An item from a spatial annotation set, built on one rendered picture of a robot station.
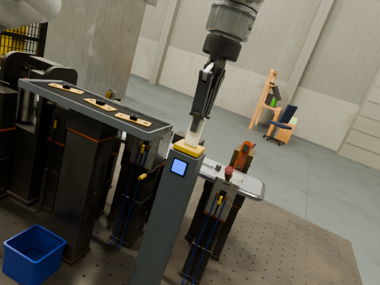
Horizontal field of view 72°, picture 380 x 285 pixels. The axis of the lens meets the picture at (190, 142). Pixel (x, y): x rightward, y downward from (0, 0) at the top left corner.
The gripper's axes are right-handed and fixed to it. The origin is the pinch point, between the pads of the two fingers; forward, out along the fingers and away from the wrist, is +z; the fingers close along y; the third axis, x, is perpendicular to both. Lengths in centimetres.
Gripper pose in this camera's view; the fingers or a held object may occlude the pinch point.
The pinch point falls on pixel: (194, 130)
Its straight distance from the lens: 58.6
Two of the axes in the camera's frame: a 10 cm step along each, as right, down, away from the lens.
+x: -9.0, -3.7, 2.4
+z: -3.0, 9.1, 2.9
